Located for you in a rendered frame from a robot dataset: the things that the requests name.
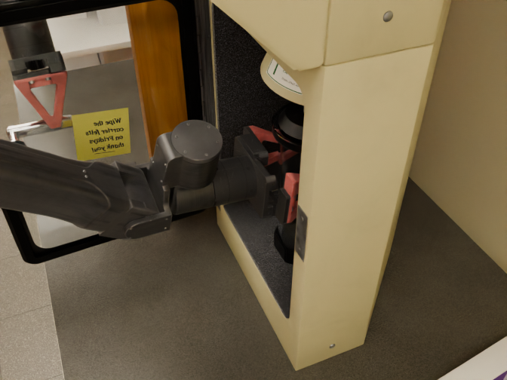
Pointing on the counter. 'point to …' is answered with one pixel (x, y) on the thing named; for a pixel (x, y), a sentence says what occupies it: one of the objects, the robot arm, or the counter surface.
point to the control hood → (284, 27)
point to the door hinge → (203, 24)
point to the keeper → (301, 233)
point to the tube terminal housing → (350, 168)
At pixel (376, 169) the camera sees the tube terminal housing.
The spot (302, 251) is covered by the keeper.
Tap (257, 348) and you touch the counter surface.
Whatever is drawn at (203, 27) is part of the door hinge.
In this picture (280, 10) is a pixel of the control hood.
